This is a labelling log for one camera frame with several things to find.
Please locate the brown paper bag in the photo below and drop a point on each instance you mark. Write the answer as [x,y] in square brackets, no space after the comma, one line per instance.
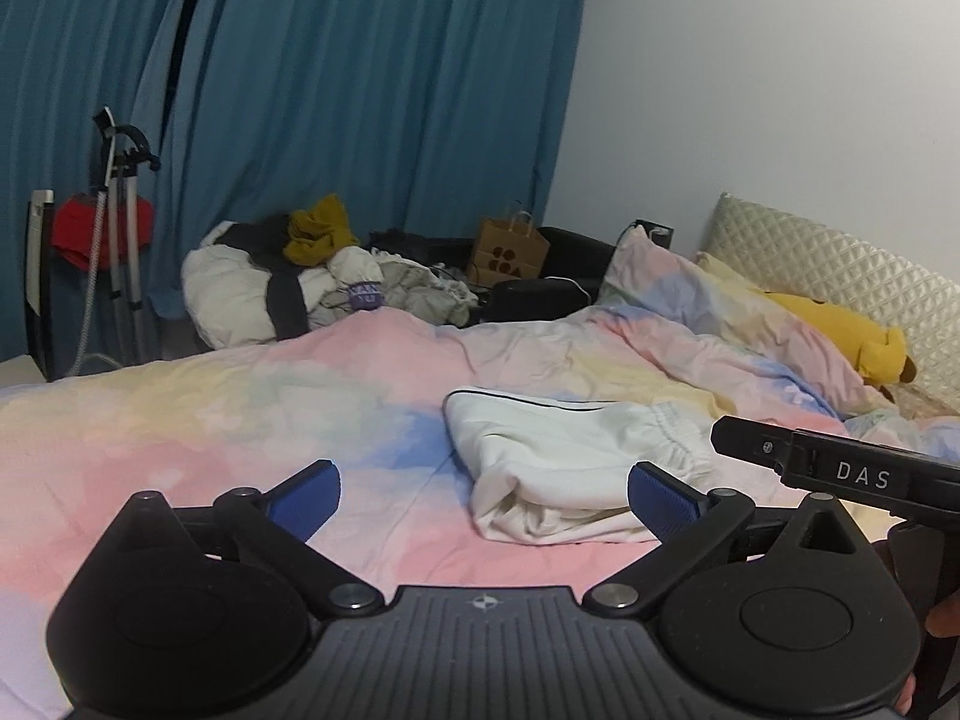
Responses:
[508,253]

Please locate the black sofa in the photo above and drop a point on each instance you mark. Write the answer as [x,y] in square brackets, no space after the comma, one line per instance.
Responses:
[574,259]

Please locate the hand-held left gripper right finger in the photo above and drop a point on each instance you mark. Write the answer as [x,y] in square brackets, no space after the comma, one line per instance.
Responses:
[661,502]

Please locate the pale yellow pillow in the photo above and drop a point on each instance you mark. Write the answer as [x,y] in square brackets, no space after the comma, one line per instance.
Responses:
[726,271]

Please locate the garment steamer stand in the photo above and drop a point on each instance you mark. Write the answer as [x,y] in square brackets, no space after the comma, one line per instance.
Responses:
[120,240]

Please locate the black chair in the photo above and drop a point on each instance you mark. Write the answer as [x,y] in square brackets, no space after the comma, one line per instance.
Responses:
[37,285]

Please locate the red cloth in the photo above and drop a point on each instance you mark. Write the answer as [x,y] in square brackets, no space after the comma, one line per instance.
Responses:
[79,231]

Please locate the black bag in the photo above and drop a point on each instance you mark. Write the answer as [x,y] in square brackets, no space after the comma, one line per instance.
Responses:
[529,298]

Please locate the cream quilted headboard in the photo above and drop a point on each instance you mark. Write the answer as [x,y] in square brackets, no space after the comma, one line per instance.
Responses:
[832,262]

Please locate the blue curtain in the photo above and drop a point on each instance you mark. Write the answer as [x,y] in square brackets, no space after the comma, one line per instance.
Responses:
[337,90]

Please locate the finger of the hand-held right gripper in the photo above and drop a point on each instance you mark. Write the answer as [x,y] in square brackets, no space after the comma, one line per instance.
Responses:
[750,444]

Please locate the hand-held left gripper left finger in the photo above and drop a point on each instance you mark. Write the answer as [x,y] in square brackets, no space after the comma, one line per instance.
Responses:
[306,499]

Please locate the mustard yellow garment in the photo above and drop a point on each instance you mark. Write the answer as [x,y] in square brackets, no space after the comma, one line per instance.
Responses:
[319,232]

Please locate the white pants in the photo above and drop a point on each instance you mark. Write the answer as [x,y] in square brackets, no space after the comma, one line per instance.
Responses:
[570,457]

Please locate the person's right hand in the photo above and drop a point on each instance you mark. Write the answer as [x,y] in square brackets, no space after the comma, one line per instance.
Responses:
[943,617]

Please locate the pile of clothes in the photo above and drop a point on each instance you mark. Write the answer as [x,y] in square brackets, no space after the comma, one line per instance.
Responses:
[240,292]

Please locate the pastel tie-dye duvet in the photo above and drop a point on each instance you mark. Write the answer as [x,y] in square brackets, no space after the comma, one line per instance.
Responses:
[225,420]

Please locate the yellow plush toy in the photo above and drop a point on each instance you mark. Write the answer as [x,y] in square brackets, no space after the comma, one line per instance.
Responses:
[844,337]

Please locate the grey crumpled clothes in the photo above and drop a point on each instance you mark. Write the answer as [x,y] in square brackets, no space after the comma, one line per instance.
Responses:
[424,289]

